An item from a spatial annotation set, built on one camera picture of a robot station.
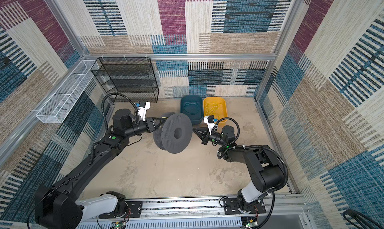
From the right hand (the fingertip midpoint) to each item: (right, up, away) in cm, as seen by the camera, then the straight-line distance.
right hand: (194, 131), depth 83 cm
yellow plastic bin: (+21, +14, +29) cm, 38 cm away
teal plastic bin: (-1, +15, +35) cm, 38 cm away
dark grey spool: (-9, 0, -10) cm, 14 cm away
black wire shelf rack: (-48, +34, +26) cm, 64 cm away
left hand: (-14, +8, -11) cm, 19 cm away
